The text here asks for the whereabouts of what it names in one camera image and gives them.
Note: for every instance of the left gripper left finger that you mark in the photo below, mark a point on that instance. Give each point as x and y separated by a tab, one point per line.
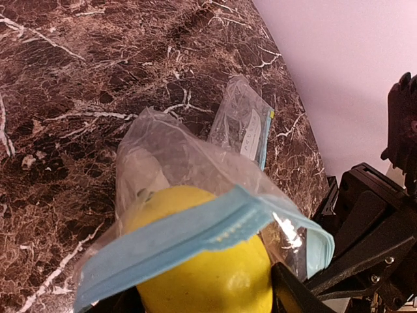
128	301

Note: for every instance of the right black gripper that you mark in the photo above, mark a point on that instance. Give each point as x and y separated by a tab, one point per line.
373	223

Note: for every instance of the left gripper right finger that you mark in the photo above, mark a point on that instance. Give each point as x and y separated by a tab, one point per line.
291	296

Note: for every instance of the yellow toy potato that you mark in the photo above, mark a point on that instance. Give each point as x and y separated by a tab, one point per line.
237	279

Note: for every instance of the large clear zip bag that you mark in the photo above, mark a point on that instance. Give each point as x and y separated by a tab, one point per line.
159	152

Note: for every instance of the small clear zip bag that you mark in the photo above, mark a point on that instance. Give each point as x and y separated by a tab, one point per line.
242	122

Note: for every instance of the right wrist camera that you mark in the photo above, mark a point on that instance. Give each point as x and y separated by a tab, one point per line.
401	148

